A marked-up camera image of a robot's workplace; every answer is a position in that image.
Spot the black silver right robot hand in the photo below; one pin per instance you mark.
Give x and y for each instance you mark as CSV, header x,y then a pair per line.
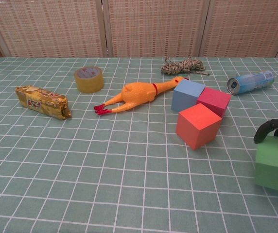
x,y
265,127

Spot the green cube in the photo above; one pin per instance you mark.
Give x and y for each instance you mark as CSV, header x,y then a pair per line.
x,y
275,165

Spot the magenta cube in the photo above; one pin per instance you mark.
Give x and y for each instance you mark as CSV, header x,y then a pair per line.
x,y
215,100

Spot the red cube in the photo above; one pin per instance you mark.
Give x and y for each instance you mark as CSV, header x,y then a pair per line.
x,y
197,126

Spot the blue cube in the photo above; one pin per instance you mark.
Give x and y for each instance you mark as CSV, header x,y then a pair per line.
x,y
185,94

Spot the blue drink can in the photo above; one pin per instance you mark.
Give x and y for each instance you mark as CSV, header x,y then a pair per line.
x,y
253,82

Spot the woven folding screen panel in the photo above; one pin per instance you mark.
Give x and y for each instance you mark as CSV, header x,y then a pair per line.
x,y
153,26
46,26
248,26

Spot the yellow rubber chicken toy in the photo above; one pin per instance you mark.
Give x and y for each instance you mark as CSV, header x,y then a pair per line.
x,y
136,95

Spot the green checkered tablecloth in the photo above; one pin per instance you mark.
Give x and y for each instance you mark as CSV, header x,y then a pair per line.
x,y
105,170

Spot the yellowish packing tape roll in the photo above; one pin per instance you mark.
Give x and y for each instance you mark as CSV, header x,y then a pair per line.
x,y
89,82

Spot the golden biscuit packet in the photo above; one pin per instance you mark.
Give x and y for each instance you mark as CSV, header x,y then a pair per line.
x,y
41,102

